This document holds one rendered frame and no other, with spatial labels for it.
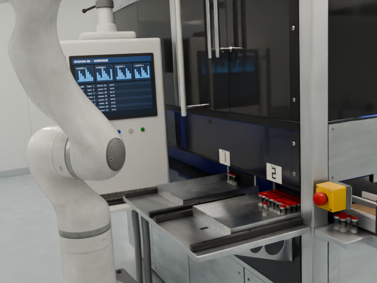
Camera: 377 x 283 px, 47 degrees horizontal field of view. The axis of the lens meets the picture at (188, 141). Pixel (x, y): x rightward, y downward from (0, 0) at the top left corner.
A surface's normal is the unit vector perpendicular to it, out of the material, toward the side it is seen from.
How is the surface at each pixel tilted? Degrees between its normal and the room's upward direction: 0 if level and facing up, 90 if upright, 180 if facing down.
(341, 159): 90
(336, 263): 90
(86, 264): 90
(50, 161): 101
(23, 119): 90
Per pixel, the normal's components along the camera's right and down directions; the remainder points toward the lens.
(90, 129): 0.60, -0.27
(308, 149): -0.90, 0.12
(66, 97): 0.62, 0.11
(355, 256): 0.44, 0.13
